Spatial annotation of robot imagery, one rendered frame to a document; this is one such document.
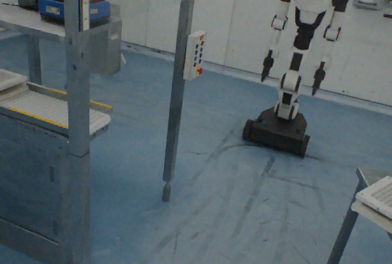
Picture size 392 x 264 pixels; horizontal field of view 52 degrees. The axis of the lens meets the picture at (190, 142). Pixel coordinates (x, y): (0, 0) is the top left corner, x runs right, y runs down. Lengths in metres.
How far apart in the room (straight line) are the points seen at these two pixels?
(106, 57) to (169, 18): 3.90
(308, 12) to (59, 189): 2.44
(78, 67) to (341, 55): 4.03
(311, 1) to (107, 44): 2.15
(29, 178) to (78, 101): 0.69
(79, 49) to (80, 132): 0.33
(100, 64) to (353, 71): 3.85
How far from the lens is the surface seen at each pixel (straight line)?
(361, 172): 1.95
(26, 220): 2.33
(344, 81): 5.24
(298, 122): 4.02
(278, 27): 3.65
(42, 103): 2.04
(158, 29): 5.72
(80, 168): 1.70
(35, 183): 2.12
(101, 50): 1.77
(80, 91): 1.54
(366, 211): 1.65
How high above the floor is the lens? 1.77
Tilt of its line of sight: 29 degrees down
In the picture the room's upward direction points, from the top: 8 degrees clockwise
